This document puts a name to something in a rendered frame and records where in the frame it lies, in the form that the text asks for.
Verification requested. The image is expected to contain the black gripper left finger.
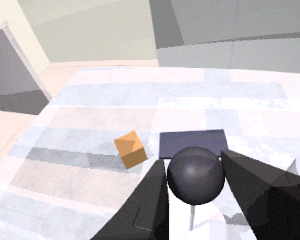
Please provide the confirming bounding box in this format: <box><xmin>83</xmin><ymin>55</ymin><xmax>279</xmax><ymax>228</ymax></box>
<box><xmin>90</xmin><ymin>160</ymin><xmax>170</xmax><ymax>240</ymax></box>

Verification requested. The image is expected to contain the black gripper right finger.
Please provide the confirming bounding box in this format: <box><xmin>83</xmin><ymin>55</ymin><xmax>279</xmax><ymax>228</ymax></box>
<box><xmin>221</xmin><ymin>148</ymin><xmax>300</xmax><ymax>240</ymax></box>

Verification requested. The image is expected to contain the glass french press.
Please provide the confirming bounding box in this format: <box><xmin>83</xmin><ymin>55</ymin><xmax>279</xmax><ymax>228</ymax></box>
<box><xmin>167</xmin><ymin>147</ymin><xmax>229</xmax><ymax>240</ymax></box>

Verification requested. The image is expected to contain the orange cube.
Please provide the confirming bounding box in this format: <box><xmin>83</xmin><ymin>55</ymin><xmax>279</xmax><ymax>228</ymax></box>
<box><xmin>113</xmin><ymin>131</ymin><xmax>147</xmax><ymax>169</ymax></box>

